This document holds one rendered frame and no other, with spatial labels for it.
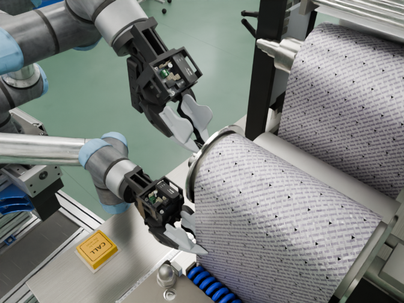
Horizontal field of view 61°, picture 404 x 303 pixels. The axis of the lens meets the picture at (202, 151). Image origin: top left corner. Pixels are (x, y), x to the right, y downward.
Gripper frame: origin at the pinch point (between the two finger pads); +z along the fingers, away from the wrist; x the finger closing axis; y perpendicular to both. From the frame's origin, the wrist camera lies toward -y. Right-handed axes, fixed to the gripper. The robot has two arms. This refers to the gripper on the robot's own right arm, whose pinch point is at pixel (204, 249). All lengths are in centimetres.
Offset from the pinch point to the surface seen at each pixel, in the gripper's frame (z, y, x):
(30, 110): -221, -109, 42
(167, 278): -2.2, -3.2, -7.6
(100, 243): -25.8, -16.6, -8.9
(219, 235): 3.4, 8.8, -0.2
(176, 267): -2.8, -3.7, -4.8
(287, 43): -6.5, 27.2, 29.6
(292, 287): 16.9, 10.0, -0.2
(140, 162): -116, -109, 64
